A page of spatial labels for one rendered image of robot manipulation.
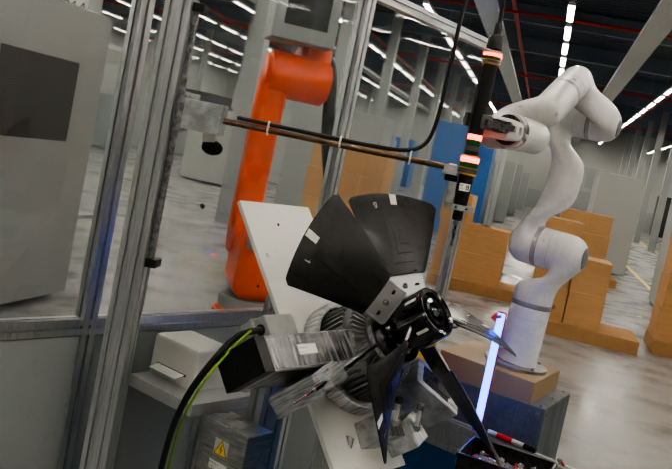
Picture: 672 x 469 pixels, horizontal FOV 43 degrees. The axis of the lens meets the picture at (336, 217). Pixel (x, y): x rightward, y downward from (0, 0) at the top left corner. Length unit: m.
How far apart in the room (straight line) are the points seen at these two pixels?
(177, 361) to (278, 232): 0.43
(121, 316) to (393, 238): 0.66
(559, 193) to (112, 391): 1.36
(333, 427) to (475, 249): 9.38
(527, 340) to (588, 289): 6.95
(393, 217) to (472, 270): 9.21
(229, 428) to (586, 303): 7.72
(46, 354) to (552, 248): 1.41
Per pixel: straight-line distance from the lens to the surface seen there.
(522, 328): 2.61
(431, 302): 1.92
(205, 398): 2.19
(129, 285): 2.06
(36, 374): 2.17
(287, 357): 1.73
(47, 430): 2.25
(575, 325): 9.60
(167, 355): 2.26
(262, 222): 2.07
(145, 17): 2.15
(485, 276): 11.27
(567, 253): 2.56
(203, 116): 2.00
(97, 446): 2.17
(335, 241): 1.80
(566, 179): 2.58
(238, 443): 2.07
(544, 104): 2.31
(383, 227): 2.06
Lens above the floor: 1.54
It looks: 5 degrees down
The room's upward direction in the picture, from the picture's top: 12 degrees clockwise
